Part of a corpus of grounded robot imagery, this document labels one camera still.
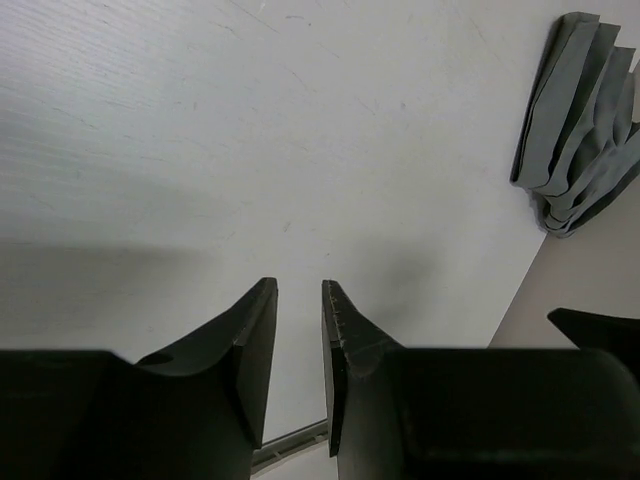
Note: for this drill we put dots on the grey pleated skirt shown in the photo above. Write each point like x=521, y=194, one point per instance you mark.
x=579, y=144

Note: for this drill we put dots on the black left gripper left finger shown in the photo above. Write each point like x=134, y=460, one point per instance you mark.
x=194, y=409

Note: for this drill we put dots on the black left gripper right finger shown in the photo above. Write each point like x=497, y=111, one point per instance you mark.
x=397, y=412

